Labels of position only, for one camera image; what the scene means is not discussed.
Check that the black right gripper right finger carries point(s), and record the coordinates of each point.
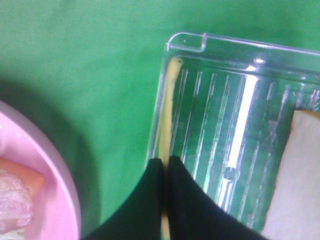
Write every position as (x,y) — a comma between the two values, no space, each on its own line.
(192,215)

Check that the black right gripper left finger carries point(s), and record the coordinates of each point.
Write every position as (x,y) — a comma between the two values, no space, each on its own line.
(140,215)

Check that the yellow cheese slice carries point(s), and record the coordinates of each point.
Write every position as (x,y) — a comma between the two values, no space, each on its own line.
(173,69)

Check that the toast bread slice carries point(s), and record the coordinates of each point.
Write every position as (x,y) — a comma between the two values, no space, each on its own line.
(33,180)
(294,212)

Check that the bacon strip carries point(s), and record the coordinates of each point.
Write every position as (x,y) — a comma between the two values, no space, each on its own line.
(16,204)

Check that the pink round plate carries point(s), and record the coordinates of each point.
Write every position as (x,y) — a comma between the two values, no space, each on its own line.
(57,214)

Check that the right clear plastic container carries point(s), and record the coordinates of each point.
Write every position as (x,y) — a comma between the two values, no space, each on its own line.
(233,104)

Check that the green tablecloth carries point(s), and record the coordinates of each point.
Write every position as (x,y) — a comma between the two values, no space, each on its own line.
(86,73)

